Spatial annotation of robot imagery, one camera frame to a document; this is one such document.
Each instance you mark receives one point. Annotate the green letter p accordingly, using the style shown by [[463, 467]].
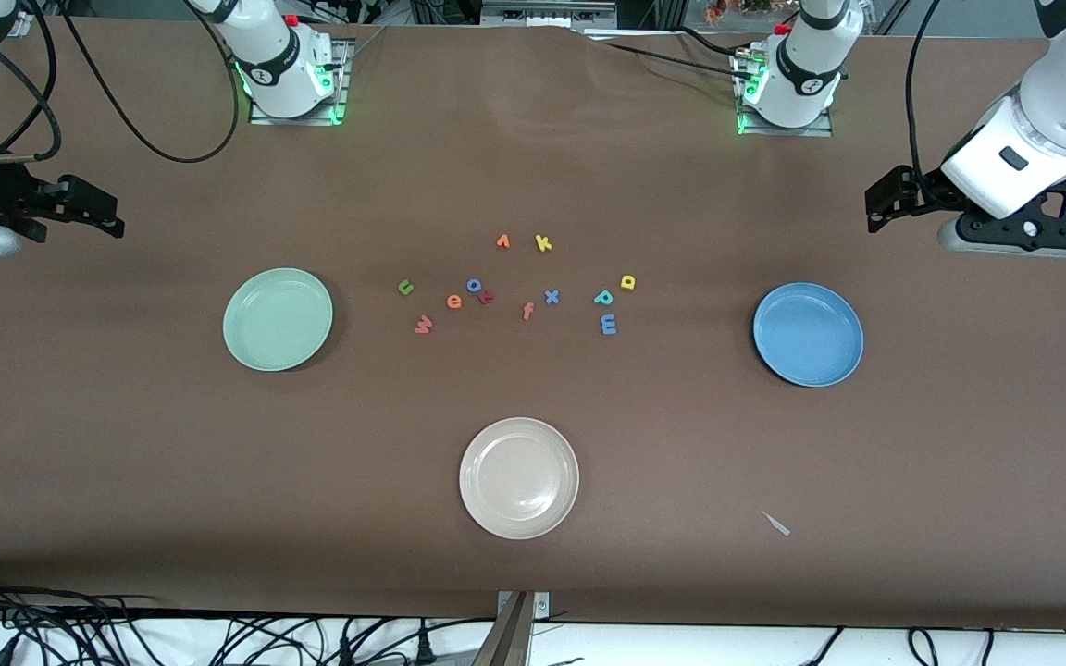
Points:
[[603, 298]]

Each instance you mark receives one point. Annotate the pink letter w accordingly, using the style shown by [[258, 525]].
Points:
[[423, 325]]

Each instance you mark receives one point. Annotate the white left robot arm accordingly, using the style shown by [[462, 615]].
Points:
[[811, 74]]

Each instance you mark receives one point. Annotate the blue plate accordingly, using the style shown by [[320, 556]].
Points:
[[820, 356]]

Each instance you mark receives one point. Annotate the light green plate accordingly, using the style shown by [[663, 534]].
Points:
[[265, 333]]

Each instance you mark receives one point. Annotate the orange flowers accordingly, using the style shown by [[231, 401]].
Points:
[[716, 11]]

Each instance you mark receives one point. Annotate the brown paper table cover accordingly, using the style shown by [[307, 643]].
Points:
[[218, 462]]

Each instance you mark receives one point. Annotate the small grey paper scrap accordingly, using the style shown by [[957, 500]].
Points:
[[778, 525]]

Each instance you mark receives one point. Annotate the beige plate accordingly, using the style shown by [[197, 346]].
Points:
[[519, 478]]

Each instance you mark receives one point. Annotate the grey aluminium profile beam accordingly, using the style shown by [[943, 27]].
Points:
[[507, 643]]

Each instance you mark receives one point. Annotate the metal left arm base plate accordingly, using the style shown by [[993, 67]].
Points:
[[787, 132]]

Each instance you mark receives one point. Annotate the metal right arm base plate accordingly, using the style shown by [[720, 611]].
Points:
[[297, 120]]

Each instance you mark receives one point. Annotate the silver equipment frame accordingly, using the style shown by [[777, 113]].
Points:
[[547, 14]]

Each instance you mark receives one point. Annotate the silver metal bracket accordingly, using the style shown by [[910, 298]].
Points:
[[540, 606]]

